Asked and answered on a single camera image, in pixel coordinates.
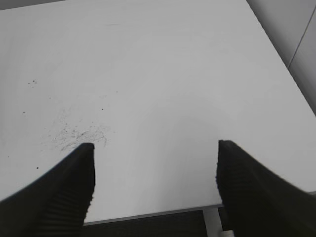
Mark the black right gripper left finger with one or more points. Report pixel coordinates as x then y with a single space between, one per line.
56 204

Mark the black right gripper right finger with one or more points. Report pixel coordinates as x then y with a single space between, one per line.
258 202

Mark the white table leg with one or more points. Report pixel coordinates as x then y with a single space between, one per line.
213 223

